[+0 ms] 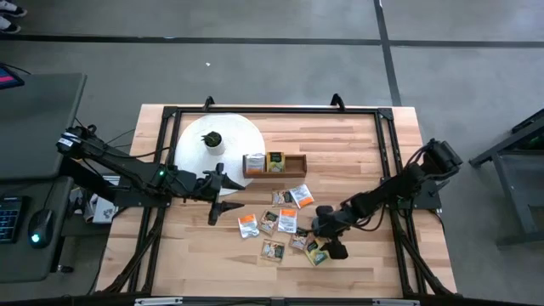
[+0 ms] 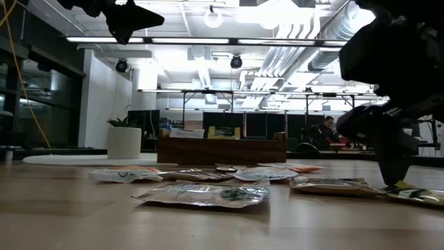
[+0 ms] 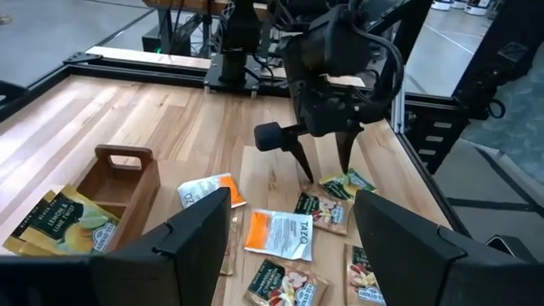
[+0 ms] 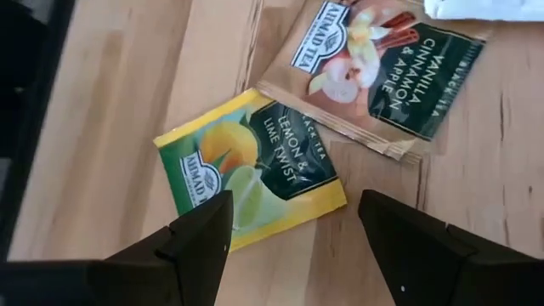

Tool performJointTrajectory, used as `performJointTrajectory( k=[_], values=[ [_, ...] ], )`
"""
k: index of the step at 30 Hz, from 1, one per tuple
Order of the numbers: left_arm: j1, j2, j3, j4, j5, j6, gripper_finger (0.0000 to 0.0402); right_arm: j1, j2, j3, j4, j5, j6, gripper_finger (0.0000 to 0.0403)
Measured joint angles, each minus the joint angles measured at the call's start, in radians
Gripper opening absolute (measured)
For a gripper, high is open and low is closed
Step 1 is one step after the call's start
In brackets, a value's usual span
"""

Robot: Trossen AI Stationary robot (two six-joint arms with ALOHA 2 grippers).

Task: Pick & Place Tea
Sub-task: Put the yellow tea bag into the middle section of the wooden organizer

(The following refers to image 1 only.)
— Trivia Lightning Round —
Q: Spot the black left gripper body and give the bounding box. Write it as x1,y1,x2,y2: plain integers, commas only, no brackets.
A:
193,162,225,225

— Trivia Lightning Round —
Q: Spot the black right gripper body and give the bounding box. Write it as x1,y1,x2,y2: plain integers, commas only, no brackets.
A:
311,206,349,261

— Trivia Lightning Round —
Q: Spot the yellow green tea packet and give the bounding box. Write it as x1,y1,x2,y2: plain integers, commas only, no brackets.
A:
303,240,331,268
266,151,286,173

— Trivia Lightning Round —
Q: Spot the brown wooden compartment tray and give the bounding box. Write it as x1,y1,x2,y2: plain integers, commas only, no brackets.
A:
242,152,308,179

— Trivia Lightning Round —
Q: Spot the white plant pot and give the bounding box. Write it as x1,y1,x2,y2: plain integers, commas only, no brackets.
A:
206,138,226,156

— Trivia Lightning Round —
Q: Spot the white round mat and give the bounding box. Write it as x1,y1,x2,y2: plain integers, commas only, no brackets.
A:
173,113,267,196

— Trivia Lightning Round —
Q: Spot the small green succulent plant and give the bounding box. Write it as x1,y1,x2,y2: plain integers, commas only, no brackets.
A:
201,130,223,146

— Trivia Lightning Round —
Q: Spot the silver green front packet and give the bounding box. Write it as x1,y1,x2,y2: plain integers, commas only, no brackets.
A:
260,239,286,263

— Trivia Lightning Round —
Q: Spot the white paper box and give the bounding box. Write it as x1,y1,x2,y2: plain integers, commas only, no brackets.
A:
70,173,120,225

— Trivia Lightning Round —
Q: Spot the black computer mouse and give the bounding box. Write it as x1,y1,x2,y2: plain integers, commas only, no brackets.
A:
27,207,55,250

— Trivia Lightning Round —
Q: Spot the grey side table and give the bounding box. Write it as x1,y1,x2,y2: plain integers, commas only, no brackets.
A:
0,71,88,180

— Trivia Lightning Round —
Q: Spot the black metal cart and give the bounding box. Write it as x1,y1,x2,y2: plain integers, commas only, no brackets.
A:
468,108,544,247

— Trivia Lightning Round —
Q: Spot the grey computer desk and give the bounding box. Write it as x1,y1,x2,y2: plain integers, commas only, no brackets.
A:
0,176,76,285

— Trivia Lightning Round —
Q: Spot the black keyboard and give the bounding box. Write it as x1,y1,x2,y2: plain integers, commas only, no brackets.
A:
0,195,25,246

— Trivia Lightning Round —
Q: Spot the tablet with pink screen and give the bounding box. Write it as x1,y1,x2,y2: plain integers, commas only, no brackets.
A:
0,63,26,90

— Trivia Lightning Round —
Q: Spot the person's foot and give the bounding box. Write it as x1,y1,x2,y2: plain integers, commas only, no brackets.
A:
0,1,28,18
0,17,21,35

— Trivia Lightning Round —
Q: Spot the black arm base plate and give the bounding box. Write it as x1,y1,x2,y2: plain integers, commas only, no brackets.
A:
381,176,443,210
113,173,173,208

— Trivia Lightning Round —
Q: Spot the silver metal bracket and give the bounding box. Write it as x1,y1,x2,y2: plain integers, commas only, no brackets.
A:
371,298,422,306
133,297,184,306

